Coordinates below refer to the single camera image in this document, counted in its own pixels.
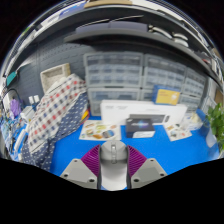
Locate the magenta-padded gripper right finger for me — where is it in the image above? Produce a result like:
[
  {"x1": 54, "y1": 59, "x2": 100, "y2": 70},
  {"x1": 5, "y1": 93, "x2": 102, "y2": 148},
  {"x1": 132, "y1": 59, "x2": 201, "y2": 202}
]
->
[{"x1": 125, "y1": 144, "x2": 168, "y2": 190}]

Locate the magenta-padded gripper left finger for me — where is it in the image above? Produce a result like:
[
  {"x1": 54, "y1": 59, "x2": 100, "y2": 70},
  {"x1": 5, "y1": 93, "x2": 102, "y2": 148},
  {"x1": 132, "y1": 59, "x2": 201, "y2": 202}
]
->
[{"x1": 60, "y1": 144, "x2": 102, "y2": 190}]

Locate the grey computer mouse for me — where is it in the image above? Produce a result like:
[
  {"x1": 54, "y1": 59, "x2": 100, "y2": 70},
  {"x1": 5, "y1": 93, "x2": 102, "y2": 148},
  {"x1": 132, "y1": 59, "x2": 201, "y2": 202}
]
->
[{"x1": 99, "y1": 139, "x2": 129, "y2": 192}]

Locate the navy polka dot cloth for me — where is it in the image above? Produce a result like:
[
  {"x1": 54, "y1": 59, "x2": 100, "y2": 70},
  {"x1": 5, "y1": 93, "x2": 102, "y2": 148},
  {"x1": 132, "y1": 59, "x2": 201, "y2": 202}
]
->
[{"x1": 21, "y1": 91, "x2": 90, "y2": 173}]

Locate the small black box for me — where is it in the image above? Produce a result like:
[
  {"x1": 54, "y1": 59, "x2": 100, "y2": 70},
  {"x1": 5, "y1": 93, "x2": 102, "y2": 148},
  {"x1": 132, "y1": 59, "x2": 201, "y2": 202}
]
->
[{"x1": 125, "y1": 118, "x2": 156, "y2": 139}]

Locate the cartoon sticker sheet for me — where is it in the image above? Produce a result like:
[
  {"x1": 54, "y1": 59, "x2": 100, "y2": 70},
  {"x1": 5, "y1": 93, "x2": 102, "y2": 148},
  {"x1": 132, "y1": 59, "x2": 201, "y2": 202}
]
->
[
  {"x1": 78, "y1": 119, "x2": 122, "y2": 142},
  {"x1": 163, "y1": 122, "x2": 193, "y2": 142}
]

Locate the yellow tool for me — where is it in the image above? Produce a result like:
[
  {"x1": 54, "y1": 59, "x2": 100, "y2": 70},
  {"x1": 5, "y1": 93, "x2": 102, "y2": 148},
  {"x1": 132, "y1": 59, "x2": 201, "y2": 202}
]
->
[{"x1": 80, "y1": 109, "x2": 90, "y2": 124}]

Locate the white blue tissue box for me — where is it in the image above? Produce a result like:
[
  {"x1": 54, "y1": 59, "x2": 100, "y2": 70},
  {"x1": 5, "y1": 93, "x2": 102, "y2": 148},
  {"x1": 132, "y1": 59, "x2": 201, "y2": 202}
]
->
[{"x1": 181, "y1": 111, "x2": 204, "y2": 131}]

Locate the red blue checked cloth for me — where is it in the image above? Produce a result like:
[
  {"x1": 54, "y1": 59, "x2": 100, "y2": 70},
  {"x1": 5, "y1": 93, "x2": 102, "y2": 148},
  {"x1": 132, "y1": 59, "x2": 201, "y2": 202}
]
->
[{"x1": 26, "y1": 73, "x2": 88, "y2": 155}]

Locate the long white keyboard box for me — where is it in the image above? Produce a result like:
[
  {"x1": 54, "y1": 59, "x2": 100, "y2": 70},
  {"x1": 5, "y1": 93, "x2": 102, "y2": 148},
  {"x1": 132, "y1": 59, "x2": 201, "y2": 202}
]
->
[{"x1": 99, "y1": 99, "x2": 188, "y2": 126}]

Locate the white plant pot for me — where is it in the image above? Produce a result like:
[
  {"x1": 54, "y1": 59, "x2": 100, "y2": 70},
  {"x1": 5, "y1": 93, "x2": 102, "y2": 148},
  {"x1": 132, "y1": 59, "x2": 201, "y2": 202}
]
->
[{"x1": 205, "y1": 128, "x2": 219, "y2": 148}]

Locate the white desk device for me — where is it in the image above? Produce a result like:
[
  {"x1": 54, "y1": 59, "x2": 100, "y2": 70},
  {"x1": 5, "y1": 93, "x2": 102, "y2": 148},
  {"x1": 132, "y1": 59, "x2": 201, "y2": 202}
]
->
[{"x1": 20, "y1": 105, "x2": 36, "y2": 123}]

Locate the green leafy plant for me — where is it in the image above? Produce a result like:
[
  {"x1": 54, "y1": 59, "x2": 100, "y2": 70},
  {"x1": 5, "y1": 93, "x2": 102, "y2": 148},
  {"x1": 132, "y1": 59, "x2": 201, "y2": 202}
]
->
[{"x1": 204, "y1": 102, "x2": 224, "y2": 153}]

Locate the purple bag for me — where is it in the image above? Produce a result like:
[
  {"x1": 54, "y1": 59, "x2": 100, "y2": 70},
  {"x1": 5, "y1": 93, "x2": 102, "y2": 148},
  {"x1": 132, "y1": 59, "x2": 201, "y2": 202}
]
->
[{"x1": 9, "y1": 98, "x2": 23, "y2": 118}]

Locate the white woven basket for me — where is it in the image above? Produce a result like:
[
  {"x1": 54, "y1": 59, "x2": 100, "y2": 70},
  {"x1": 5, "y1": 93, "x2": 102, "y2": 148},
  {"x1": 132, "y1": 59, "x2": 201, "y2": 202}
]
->
[{"x1": 39, "y1": 62, "x2": 72, "y2": 94}]

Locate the yellow card with blue frame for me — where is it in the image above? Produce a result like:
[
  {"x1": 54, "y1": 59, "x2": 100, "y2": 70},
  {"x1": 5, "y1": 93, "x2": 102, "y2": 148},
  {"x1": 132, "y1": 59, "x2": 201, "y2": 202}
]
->
[{"x1": 153, "y1": 85, "x2": 182, "y2": 106}]

